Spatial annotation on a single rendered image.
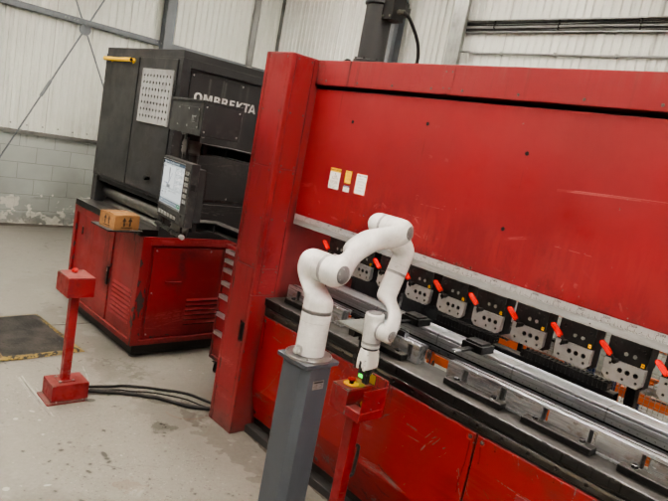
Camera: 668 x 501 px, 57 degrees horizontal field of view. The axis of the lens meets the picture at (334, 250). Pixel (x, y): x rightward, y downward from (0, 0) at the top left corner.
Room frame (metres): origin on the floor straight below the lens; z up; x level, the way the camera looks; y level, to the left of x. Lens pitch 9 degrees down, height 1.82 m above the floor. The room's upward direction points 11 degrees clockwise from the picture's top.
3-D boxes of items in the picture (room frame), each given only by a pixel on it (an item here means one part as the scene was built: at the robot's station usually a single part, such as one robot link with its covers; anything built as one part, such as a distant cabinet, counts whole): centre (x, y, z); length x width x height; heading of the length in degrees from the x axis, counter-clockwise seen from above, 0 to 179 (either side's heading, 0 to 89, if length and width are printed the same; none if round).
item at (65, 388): (3.57, 1.50, 0.41); 0.25 x 0.20 x 0.83; 134
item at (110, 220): (4.30, 1.56, 1.04); 0.30 x 0.26 x 0.12; 45
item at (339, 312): (3.45, 0.04, 0.92); 0.50 x 0.06 x 0.10; 44
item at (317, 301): (2.36, 0.04, 1.30); 0.19 x 0.12 x 0.24; 46
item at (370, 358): (2.60, -0.24, 0.95); 0.10 x 0.07 x 0.11; 135
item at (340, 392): (2.67, -0.23, 0.75); 0.20 x 0.16 x 0.18; 45
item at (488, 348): (2.87, -0.73, 1.01); 0.26 x 0.12 x 0.05; 134
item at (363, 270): (3.21, -0.19, 1.26); 0.15 x 0.09 x 0.17; 44
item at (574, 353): (2.35, -1.02, 1.26); 0.15 x 0.09 x 0.17; 44
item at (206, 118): (3.61, 0.89, 1.53); 0.51 x 0.25 x 0.85; 36
